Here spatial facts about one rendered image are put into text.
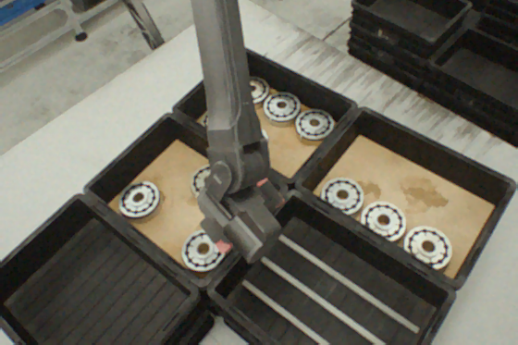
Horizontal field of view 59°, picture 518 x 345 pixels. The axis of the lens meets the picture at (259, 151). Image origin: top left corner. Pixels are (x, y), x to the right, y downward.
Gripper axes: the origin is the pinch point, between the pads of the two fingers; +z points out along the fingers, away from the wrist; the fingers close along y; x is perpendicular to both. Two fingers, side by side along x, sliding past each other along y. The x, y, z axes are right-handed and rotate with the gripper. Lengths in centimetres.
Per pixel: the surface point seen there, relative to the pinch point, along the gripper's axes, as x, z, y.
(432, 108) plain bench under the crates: 6, 61, 58
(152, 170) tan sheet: 34.7, 25.5, -16.4
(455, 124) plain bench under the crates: -3, 59, 59
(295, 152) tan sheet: 15.2, 33.4, 15.7
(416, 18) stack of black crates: 49, 104, 96
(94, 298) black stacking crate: 13.2, 13.5, -40.8
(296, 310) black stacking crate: -16.4, 20.2, -7.3
